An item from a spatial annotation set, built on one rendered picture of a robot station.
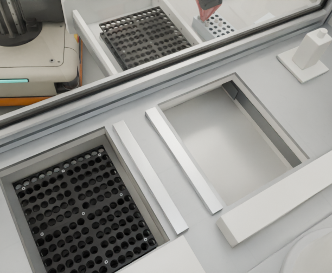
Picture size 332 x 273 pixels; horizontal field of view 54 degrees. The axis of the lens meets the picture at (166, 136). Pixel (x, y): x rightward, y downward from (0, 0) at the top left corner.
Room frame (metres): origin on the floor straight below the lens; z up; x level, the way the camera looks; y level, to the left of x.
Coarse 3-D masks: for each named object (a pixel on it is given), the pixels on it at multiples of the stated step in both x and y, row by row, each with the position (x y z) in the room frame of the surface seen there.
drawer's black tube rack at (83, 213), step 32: (96, 160) 0.28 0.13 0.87; (32, 192) 0.18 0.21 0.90; (64, 192) 0.19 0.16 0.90; (96, 192) 0.21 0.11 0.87; (128, 192) 0.22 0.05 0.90; (32, 224) 0.13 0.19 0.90; (64, 224) 0.14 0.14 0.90; (96, 224) 0.16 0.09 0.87; (128, 224) 0.16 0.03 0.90; (64, 256) 0.09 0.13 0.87; (96, 256) 0.10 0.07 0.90; (128, 256) 0.11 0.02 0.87
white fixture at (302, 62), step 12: (312, 36) 0.58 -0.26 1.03; (324, 36) 0.59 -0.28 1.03; (300, 48) 0.58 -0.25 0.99; (312, 48) 0.56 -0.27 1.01; (324, 48) 0.58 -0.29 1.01; (288, 60) 0.58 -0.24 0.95; (300, 60) 0.57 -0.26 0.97; (312, 60) 0.57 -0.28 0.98; (300, 72) 0.55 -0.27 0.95; (312, 72) 0.56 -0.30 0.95; (324, 72) 0.57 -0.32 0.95
